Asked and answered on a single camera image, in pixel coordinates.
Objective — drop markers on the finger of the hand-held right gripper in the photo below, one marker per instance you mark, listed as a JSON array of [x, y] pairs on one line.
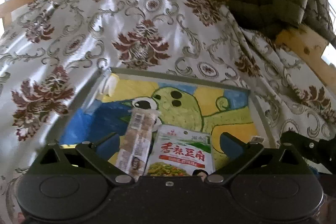
[[299, 141]]

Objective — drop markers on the grey tray with painted bottom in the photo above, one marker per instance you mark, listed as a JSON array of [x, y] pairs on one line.
[[183, 108]]

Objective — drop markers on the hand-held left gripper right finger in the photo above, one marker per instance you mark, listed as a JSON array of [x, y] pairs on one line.
[[231, 146]]

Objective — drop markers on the floral printed blanket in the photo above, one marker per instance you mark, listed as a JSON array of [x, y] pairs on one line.
[[78, 29]]

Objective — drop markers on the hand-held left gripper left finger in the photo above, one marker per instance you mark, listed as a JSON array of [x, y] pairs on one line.
[[109, 145]]

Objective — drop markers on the white green bean packet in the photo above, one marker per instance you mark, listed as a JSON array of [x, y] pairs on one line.
[[181, 151]]

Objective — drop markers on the long clear nut bar packet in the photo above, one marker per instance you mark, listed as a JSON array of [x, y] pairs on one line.
[[136, 140]]

